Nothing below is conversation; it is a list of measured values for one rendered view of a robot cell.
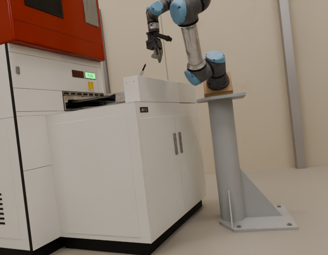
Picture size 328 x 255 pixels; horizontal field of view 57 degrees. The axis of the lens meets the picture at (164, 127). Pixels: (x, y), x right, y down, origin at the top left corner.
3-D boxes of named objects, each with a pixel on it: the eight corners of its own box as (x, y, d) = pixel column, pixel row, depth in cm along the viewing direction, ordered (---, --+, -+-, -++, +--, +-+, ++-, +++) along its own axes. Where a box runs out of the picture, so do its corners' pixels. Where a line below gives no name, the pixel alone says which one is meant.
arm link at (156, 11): (164, -5, 186) (160, 2, 196) (149, 3, 183) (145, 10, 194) (170, 6, 187) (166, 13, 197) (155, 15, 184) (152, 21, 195)
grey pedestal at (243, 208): (284, 207, 217) (271, 92, 216) (298, 229, 174) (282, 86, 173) (212, 211, 227) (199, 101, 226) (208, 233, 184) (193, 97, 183)
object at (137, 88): (125, 103, 166) (122, 78, 165) (167, 104, 215) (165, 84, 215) (139, 101, 161) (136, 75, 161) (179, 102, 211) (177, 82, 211)
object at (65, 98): (64, 110, 198) (62, 95, 198) (105, 109, 238) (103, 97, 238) (66, 110, 197) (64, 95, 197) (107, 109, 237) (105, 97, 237)
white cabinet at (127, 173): (61, 250, 184) (45, 116, 183) (140, 204, 271) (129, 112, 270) (155, 260, 157) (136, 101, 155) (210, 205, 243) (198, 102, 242)
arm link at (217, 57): (230, 70, 191) (229, 52, 181) (213, 81, 188) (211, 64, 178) (217, 62, 199) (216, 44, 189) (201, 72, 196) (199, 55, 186)
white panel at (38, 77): (13, 116, 166) (4, 43, 166) (104, 113, 240) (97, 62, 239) (17, 116, 165) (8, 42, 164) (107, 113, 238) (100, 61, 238)
